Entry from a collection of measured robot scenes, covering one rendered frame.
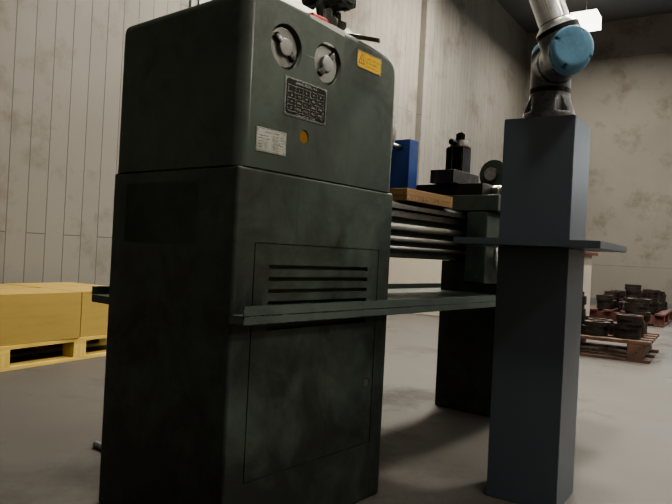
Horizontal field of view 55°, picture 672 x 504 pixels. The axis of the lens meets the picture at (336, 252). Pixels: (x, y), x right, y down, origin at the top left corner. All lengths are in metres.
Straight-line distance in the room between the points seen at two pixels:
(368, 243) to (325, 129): 0.34
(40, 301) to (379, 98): 2.47
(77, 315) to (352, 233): 2.49
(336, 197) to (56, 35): 3.68
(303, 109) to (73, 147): 3.58
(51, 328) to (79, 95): 1.94
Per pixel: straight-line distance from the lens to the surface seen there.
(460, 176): 2.48
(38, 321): 3.79
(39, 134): 4.89
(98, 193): 5.12
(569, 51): 1.88
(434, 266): 7.78
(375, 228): 1.78
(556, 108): 1.98
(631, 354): 5.22
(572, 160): 1.90
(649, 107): 13.59
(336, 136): 1.66
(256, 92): 1.46
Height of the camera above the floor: 0.68
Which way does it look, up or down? level
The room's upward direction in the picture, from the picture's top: 3 degrees clockwise
